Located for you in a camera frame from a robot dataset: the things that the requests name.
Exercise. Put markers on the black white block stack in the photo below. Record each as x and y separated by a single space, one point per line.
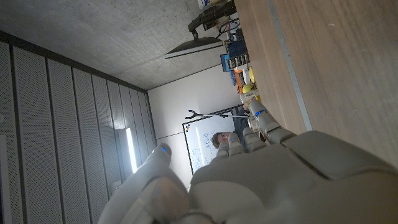
237 61

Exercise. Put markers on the black computer monitor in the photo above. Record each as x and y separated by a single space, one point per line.
192 46

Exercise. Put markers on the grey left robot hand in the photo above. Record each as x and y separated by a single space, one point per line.
280 180

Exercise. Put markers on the whiteboard with black frame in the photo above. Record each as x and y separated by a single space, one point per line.
205 146

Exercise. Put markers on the seated person in dark shirt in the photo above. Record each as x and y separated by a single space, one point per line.
221 138

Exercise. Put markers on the black reacher grabber tool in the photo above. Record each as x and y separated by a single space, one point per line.
211 115

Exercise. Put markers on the yellow tennis ball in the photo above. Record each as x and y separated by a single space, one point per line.
247 88

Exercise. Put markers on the blue mug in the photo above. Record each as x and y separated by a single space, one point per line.
237 48

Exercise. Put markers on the ceiling strip light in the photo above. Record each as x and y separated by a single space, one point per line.
131 152

